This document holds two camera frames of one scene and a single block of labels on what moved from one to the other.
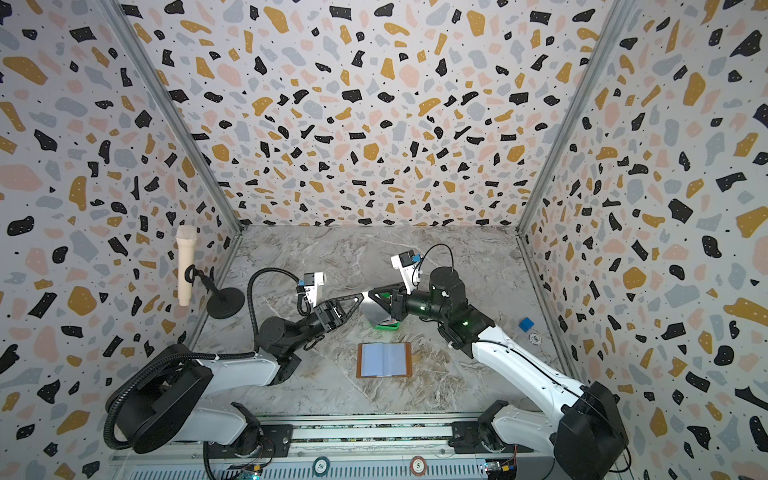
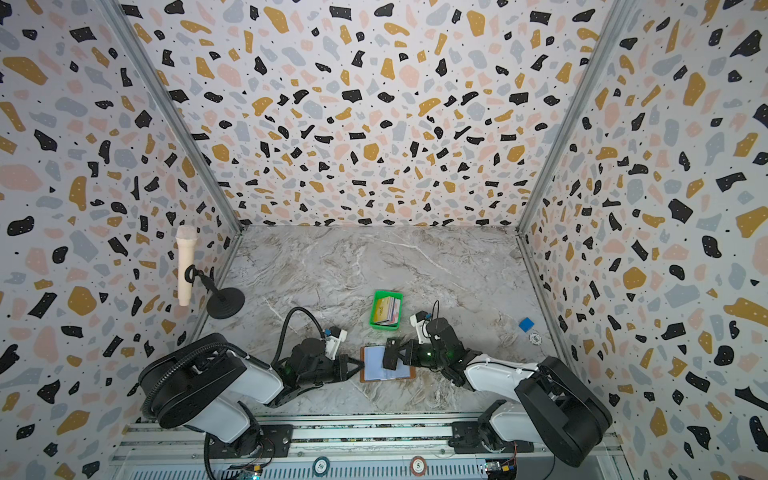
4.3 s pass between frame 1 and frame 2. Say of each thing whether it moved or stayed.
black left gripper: moved
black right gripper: moved
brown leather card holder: stayed
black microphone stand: stayed
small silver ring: stayed
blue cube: stayed
